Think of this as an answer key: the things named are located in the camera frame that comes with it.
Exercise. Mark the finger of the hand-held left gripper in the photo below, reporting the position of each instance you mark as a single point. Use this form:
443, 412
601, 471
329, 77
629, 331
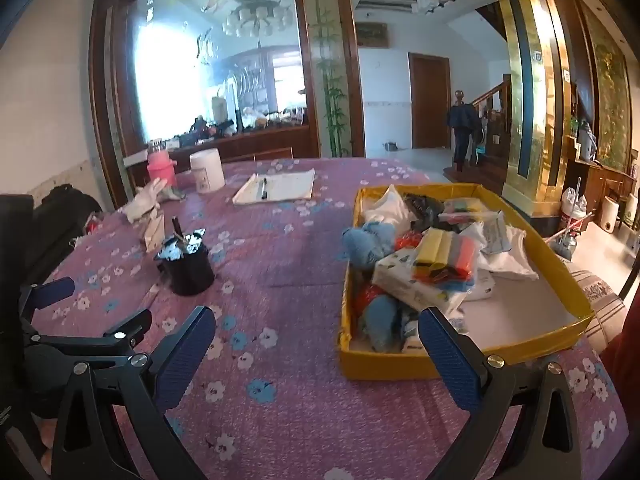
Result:
115, 332
47, 292

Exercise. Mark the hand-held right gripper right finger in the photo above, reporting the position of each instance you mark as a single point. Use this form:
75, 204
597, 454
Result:
450, 360

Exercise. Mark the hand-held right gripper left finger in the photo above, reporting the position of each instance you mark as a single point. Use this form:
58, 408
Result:
185, 355

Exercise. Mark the yellow cardboard box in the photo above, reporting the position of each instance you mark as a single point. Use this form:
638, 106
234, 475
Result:
390, 367

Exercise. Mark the red plastic bag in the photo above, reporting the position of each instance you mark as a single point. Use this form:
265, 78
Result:
367, 297

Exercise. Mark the black sofa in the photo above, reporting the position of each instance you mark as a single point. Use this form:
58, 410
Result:
55, 225

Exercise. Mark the crumpled plastic bags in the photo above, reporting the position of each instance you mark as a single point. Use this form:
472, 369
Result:
90, 225

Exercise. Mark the blue plush toy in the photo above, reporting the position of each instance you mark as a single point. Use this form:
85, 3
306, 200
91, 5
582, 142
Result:
372, 240
381, 317

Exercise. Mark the black electric motor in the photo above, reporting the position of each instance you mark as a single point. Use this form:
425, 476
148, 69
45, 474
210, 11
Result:
187, 272

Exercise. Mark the printed tissue pack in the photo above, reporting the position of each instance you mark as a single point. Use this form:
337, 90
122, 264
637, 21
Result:
400, 272

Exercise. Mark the purple floral tablecloth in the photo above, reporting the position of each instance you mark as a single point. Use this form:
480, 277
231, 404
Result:
280, 310

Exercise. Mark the red white paper packet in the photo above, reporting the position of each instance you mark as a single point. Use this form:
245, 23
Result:
154, 232

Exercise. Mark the yellow and red cloth bundle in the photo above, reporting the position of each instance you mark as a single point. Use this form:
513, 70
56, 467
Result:
440, 252

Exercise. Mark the white glove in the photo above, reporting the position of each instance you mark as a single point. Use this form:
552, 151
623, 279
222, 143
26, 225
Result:
145, 200

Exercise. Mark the white printed packet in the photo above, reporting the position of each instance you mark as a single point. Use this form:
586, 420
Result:
495, 232

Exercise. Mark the striped chair cushion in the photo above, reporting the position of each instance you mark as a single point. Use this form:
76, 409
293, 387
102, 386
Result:
600, 300

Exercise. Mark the pink bottle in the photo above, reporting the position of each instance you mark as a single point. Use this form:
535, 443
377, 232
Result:
161, 167

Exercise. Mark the white plastic jar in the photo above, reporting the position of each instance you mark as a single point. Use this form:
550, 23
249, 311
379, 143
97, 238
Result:
207, 172

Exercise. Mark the black pen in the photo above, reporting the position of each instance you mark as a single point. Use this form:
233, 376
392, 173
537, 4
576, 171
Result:
264, 187

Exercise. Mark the white notebook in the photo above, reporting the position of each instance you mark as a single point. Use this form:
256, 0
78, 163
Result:
290, 185

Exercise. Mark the white paper roll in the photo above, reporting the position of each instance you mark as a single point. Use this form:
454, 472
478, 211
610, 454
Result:
611, 212

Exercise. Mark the wooden side cabinet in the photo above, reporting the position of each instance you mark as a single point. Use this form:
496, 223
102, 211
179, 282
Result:
595, 180

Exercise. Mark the wooden sideboard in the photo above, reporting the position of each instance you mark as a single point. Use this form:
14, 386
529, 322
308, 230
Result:
270, 140

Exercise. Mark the dark hanging jacket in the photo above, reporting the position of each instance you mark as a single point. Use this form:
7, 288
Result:
462, 117

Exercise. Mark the etched glass partition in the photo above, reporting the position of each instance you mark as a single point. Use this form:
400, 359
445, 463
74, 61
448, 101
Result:
170, 70

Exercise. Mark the metal thermos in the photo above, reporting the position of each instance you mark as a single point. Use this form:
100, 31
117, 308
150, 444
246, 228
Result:
586, 137

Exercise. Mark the wooden door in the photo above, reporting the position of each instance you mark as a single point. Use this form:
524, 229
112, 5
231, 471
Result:
430, 100

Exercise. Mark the gold pillar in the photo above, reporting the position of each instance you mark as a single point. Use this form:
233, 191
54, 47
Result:
537, 110

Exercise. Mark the bamboo painted pillar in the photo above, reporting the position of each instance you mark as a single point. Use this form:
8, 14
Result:
327, 60

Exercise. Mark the small framed picture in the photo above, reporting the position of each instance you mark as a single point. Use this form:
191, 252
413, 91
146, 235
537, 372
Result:
372, 35

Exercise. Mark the chandelier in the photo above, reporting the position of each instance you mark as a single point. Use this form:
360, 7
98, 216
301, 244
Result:
255, 15

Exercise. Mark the white ceiling lamp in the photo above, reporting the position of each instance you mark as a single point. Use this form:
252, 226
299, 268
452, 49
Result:
427, 2

